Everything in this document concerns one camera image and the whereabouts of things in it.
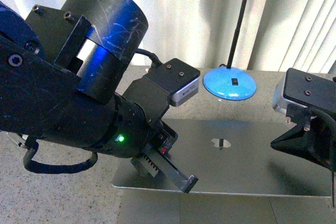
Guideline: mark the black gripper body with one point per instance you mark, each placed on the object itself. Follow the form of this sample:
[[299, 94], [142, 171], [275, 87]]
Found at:
[[139, 110]]

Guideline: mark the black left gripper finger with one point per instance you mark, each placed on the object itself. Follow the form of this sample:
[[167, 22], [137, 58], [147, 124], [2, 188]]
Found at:
[[153, 164]]

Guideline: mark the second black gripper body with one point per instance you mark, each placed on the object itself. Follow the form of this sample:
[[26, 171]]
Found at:
[[313, 136]]

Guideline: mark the silver laptop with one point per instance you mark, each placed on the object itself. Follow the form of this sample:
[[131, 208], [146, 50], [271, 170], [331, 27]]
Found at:
[[235, 158]]

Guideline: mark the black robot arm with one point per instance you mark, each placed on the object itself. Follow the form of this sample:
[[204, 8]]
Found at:
[[59, 72]]

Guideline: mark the blue lamp base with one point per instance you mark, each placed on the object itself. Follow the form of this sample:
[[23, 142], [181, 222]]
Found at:
[[230, 84]]

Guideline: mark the black lamp pole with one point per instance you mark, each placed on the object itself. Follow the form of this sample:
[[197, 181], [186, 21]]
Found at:
[[236, 34]]

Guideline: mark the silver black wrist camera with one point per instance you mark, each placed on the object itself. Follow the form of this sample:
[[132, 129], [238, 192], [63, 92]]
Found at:
[[185, 93]]

